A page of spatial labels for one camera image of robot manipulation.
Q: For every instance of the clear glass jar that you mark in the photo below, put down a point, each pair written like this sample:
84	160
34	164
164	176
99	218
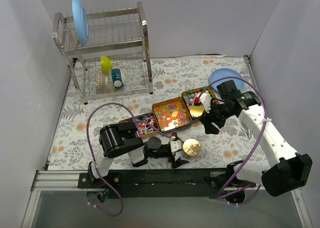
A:
190	157

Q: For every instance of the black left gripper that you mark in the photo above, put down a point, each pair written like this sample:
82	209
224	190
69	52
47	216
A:
172	152

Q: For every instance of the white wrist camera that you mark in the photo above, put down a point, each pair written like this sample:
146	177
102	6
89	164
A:
203	99
176	145

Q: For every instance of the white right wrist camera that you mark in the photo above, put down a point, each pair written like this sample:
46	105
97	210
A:
203	99

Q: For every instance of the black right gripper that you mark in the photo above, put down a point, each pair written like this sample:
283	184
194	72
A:
213	116

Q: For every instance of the gold round jar lid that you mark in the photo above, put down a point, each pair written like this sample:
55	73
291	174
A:
192	146

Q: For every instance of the patterned tape roll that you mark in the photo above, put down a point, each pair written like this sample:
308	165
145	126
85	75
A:
101	82

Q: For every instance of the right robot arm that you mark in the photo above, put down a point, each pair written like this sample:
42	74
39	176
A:
272	162

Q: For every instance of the blue plate on mat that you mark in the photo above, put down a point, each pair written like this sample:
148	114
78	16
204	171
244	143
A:
226	72

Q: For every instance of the steel dish rack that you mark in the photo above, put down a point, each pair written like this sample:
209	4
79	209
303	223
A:
122	36

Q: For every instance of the tin of gummy candies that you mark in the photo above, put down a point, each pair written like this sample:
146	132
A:
172	115

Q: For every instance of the tin of colourful star candies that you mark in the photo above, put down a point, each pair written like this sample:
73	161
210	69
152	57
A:
195	109

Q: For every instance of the teal and white cup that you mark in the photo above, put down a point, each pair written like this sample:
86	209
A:
118	78

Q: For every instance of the yellow-green bowl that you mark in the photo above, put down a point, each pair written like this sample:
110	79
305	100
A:
106	64

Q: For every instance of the black metal base rail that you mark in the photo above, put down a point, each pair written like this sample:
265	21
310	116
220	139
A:
191	182

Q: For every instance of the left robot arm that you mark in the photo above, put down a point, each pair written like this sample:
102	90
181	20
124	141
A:
119	139

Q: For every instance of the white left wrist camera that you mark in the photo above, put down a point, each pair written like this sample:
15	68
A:
176	145

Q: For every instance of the gold tin of candies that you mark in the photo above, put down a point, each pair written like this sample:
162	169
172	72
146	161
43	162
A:
145	122

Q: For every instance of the blue plate in rack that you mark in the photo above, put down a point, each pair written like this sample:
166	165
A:
80	22

